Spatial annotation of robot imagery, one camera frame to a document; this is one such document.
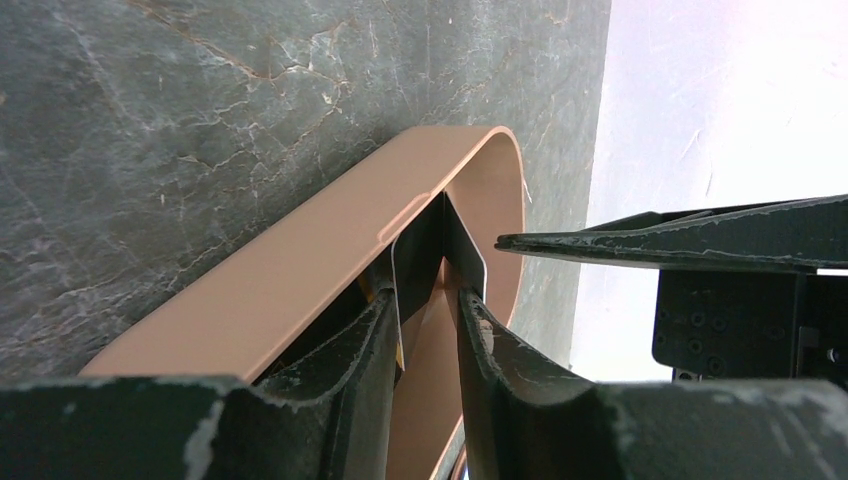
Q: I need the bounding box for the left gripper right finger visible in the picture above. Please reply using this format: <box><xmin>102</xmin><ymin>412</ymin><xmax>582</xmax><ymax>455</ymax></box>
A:
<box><xmin>457</xmin><ymin>287</ymin><xmax>847</xmax><ymax>479</ymax></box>

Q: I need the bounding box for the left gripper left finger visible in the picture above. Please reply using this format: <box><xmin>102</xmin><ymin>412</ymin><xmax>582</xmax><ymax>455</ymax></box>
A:
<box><xmin>1</xmin><ymin>289</ymin><xmax>397</xmax><ymax>479</ymax></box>

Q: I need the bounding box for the black card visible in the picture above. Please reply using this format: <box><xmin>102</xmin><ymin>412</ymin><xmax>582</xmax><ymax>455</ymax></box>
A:
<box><xmin>443</xmin><ymin>193</ymin><xmax>488</xmax><ymax>301</ymax></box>

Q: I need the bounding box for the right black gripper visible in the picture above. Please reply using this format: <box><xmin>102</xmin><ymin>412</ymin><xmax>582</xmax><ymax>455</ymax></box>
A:
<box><xmin>495</xmin><ymin>195</ymin><xmax>847</xmax><ymax>388</ymax></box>

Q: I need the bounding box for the pink oval tray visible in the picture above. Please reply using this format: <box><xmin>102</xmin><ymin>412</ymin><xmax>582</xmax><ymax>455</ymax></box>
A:
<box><xmin>82</xmin><ymin>126</ymin><xmax>525</xmax><ymax>479</ymax></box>

